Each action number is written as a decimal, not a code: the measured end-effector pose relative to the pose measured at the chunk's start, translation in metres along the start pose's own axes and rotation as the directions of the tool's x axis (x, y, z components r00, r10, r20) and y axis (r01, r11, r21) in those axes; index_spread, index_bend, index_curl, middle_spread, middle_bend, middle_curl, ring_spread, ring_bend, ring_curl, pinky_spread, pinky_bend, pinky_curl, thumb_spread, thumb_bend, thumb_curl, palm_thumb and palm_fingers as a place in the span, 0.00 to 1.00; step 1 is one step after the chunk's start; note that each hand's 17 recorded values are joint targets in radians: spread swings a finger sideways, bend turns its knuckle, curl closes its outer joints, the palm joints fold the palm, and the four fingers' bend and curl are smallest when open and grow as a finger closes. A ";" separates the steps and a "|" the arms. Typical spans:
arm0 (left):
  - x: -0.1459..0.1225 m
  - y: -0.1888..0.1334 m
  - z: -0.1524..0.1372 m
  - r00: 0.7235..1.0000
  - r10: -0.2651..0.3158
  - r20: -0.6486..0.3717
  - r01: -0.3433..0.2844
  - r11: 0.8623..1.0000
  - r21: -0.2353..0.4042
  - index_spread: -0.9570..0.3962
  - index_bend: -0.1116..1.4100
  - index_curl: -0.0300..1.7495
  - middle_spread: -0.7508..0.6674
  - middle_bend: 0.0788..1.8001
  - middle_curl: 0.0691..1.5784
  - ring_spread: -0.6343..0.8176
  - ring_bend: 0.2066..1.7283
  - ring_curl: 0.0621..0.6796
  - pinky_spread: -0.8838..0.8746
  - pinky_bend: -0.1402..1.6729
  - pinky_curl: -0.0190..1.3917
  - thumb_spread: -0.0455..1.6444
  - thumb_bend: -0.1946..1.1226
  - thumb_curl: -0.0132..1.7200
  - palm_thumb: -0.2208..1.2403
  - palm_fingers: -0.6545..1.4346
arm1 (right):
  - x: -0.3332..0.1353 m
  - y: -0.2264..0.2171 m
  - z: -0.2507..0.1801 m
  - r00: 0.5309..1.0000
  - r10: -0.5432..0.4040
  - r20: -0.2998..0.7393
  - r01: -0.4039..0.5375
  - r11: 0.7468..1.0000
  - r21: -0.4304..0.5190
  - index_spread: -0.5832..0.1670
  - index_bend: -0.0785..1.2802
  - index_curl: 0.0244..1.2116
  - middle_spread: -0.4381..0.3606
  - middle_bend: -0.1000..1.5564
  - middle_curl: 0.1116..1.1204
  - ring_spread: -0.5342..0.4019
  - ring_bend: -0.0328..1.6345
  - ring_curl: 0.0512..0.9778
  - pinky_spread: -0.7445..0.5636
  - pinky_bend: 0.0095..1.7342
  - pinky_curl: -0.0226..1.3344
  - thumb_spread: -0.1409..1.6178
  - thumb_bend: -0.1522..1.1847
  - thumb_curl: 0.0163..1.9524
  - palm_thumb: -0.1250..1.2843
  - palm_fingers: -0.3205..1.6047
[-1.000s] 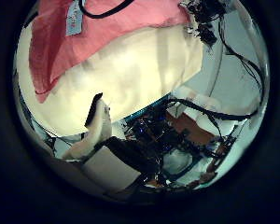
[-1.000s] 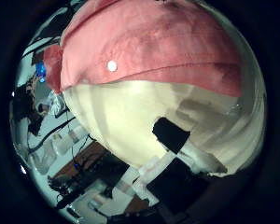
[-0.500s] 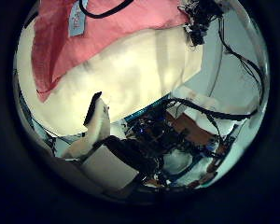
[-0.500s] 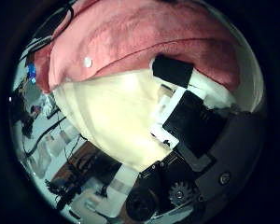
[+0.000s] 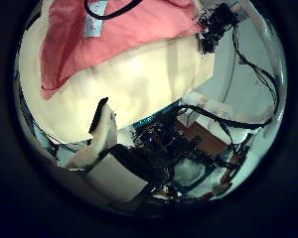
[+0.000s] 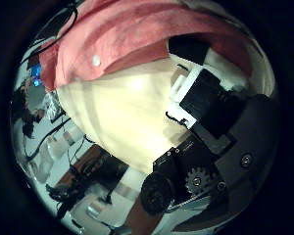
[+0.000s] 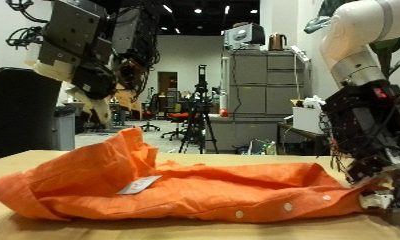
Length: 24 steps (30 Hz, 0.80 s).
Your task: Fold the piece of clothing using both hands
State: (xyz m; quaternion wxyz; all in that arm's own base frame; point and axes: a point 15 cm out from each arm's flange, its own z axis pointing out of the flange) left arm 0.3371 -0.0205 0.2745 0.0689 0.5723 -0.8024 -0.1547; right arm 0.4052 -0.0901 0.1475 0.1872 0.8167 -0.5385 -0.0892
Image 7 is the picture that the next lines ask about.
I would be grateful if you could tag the grey low counter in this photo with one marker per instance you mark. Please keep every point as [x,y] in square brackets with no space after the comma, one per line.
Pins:
[240,131]

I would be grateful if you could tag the black camera tripod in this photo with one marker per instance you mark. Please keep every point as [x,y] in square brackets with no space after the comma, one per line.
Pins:
[200,110]

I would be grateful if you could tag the grey waste bin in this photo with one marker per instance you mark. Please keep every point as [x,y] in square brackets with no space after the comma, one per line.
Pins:
[63,131]

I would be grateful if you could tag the copper kettle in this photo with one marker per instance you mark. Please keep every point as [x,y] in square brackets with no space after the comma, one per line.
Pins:
[276,42]

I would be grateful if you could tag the orange button shirt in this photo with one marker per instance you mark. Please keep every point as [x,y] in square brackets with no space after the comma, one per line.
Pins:
[208,190]

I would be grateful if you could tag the red ball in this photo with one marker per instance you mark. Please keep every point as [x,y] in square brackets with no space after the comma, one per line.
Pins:
[222,113]

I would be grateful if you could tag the white cardboard box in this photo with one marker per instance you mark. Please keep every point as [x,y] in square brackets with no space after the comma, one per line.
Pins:
[306,120]

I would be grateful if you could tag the white power strip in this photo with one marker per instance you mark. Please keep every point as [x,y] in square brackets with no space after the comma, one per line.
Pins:
[298,54]

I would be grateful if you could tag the grey drawer cabinet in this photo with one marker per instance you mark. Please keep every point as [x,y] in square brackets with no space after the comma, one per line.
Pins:
[253,86]

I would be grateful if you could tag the black office chair red seat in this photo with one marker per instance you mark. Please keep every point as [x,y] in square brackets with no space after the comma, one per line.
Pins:
[148,115]

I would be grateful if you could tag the black side table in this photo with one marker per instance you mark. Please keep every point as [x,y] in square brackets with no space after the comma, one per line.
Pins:
[301,135]

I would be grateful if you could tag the black office chair orange seat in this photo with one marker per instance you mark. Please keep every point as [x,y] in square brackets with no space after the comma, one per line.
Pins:
[177,116]

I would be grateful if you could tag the grey box appliance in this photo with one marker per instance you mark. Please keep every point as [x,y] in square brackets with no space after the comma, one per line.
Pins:
[246,35]

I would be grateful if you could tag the brown door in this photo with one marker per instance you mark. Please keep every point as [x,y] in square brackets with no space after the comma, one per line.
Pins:
[165,81]

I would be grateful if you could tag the white plastic bag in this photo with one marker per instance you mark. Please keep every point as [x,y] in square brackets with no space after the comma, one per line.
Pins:
[313,101]

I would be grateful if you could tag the green plastic bottles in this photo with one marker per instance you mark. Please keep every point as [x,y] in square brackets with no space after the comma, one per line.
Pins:
[268,149]

